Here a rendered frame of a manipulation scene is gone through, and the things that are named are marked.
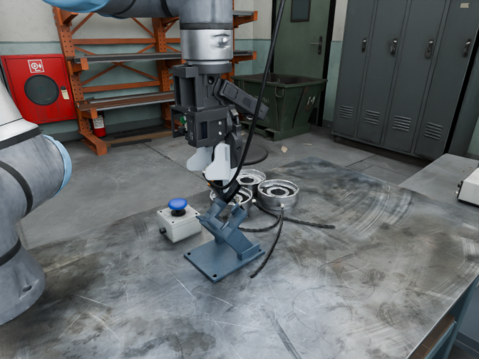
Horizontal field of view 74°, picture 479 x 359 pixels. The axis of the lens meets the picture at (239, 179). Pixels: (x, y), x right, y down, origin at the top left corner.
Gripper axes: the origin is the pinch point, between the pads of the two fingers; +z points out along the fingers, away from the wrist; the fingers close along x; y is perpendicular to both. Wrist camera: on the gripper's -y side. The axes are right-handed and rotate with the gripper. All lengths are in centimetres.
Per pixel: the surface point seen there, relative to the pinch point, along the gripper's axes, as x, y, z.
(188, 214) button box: -11.3, 0.7, 11.7
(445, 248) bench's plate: 28.2, -35.5, 16.3
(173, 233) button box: -10.1, 5.3, 13.8
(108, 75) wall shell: -380, -121, 23
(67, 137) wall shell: -383, -59, 91
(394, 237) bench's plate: 19.6, -31.4, 16.3
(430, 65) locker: -72, -292, 2
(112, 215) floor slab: -170, -31, 96
